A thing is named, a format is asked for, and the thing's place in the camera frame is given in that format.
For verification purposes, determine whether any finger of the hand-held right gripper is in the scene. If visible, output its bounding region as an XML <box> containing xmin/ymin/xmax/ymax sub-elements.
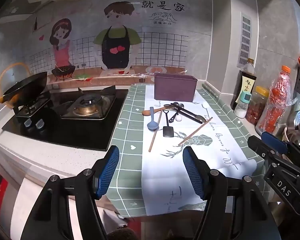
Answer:
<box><xmin>247</xmin><ymin>135</ymin><xmax>300</xmax><ymax>178</ymax></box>
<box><xmin>261</xmin><ymin>131</ymin><xmax>295</xmax><ymax>155</ymax></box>

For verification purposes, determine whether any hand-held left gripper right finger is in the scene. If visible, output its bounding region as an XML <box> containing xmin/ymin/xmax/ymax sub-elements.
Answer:
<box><xmin>182</xmin><ymin>146</ymin><xmax>282</xmax><ymax>240</ymax></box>

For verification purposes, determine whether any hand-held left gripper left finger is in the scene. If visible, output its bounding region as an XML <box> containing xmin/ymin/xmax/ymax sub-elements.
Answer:
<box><xmin>20</xmin><ymin>145</ymin><xmax>120</xmax><ymax>240</ymax></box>

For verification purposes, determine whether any wooden chopstick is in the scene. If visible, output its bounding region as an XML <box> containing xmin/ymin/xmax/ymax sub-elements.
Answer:
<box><xmin>178</xmin><ymin>123</ymin><xmax>213</xmax><ymax>146</ymax></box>
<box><xmin>148</xmin><ymin>110</ymin><xmax>163</xmax><ymax>153</ymax></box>

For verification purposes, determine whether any black shovel-shaped spoon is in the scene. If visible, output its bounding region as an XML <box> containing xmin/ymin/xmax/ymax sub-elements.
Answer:
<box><xmin>162</xmin><ymin>109</ymin><xmax>174</xmax><ymax>138</ymax></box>

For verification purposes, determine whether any grey metal spoon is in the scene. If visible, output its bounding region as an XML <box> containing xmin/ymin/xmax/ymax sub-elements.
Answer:
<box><xmin>178</xmin><ymin>103</ymin><xmax>206</xmax><ymax>121</ymax></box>

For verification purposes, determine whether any smiley-handle metal spoon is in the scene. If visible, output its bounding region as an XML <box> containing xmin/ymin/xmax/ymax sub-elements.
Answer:
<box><xmin>168</xmin><ymin>103</ymin><xmax>184</xmax><ymax>123</ymax></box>

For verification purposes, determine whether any blue plastic spoon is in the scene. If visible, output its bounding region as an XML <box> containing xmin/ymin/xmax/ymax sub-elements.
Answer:
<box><xmin>147</xmin><ymin>107</ymin><xmax>158</xmax><ymax>130</ymax></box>

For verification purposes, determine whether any white plastic spoon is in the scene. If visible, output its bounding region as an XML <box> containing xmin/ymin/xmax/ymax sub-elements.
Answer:
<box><xmin>201</xmin><ymin>103</ymin><xmax>212</xmax><ymax>122</ymax></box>

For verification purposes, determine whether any wooden spoon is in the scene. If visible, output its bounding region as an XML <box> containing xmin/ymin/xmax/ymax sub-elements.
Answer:
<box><xmin>142</xmin><ymin>106</ymin><xmax>175</xmax><ymax>116</ymax></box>

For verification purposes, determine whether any purple utensil holder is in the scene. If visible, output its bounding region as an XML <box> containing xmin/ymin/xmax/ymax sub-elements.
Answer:
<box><xmin>154</xmin><ymin>73</ymin><xmax>198</xmax><ymax>103</ymax></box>

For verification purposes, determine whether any metal pot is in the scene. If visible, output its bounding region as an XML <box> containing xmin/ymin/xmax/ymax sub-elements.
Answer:
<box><xmin>285</xmin><ymin>127</ymin><xmax>300</xmax><ymax>146</ymax></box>

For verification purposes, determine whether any yellow-lid chili jar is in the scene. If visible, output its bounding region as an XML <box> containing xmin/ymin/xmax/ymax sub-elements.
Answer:
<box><xmin>245</xmin><ymin>86</ymin><xmax>270</xmax><ymax>126</ymax></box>

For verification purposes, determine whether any orange-cap plastic bottle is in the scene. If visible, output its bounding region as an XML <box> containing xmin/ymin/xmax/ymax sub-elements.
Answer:
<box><xmin>255</xmin><ymin>65</ymin><xmax>290</xmax><ymax>134</ymax></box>

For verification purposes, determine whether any black gas stove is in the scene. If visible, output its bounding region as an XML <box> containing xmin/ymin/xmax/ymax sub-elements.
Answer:
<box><xmin>1</xmin><ymin>85</ymin><xmax>129</xmax><ymax>152</ymax></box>

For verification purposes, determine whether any teal-lid salt shaker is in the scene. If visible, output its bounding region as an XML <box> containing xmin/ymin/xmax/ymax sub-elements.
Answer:
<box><xmin>234</xmin><ymin>91</ymin><xmax>252</xmax><ymax>119</ymax></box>

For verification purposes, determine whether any green checked table mat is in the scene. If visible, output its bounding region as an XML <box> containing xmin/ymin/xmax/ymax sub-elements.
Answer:
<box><xmin>106</xmin><ymin>82</ymin><xmax>265</xmax><ymax>218</ymax></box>

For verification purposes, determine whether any dark soy sauce bottle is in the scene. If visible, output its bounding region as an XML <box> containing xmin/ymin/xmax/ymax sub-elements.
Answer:
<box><xmin>230</xmin><ymin>58</ymin><xmax>257</xmax><ymax>110</ymax></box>

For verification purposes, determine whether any white vent grille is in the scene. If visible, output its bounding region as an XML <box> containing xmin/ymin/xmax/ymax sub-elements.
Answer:
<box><xmin>239</xmin><ymin>12</ymin><xmax>252</xmax><ymax>68</ymax></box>

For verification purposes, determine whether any glass pot lid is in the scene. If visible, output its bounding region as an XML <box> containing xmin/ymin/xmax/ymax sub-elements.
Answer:
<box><xmin>0</xmin><ymin>63</ymin><xmax>32</xmax><ymax>98</ymax></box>

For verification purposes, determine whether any grey range hood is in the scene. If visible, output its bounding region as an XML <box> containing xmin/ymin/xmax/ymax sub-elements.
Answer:
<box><xmin>0</xmin><ymin>0</ymin><xmax>55</xmax><ymax>25</ymax></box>

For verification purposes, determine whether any black wok with orange handle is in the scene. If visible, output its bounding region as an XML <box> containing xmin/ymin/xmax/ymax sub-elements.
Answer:
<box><xmin>0</xmin><ymin>71</ymin><xmax>48</xmax><ymax>107</ymax></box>

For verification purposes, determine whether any cartoon wall poster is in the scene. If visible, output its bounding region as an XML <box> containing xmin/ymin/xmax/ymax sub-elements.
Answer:
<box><xmin>27</xmin><ymin>0</ymin><xmax>213</xmax><ymax>84</ymax></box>

